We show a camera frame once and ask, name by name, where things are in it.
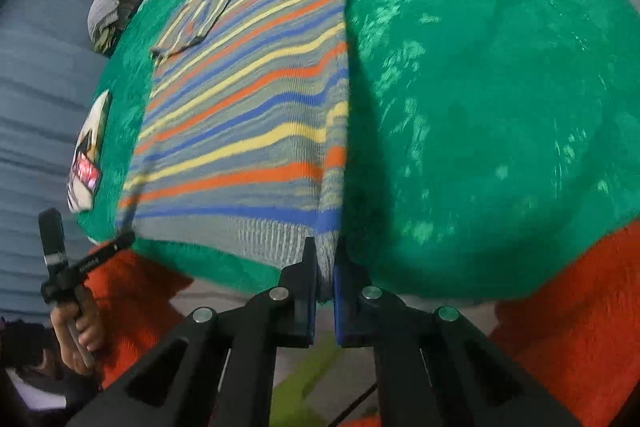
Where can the multicolour striped knit sweater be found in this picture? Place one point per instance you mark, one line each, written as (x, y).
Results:
(242, 146)

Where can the green plush bed blanket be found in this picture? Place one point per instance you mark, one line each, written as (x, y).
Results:
(490, 142)

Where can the person's left hand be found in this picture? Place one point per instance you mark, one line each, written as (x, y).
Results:
(80, 331)

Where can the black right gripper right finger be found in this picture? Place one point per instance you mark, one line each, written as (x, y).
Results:
(434, 368)

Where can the grey blue curtain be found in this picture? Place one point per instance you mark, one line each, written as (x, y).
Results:
(48, 75)

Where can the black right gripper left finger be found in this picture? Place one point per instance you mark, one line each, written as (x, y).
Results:
(215, 369)

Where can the printed flat pouch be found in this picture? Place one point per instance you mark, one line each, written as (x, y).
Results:
(85, 175)

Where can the grey clothes pile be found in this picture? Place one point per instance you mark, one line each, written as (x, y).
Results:
(106, 21)

